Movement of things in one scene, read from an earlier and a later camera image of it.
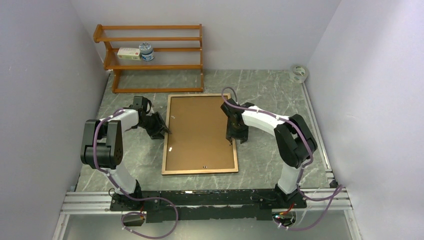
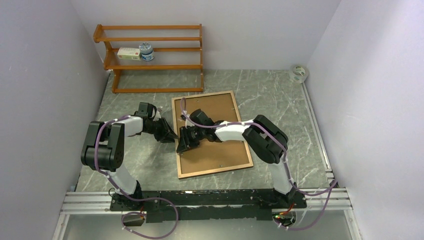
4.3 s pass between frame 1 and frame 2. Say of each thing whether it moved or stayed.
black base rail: stayed
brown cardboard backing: moved
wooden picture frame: moved
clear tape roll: stayed
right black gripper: moved
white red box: stayed
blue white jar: stayed
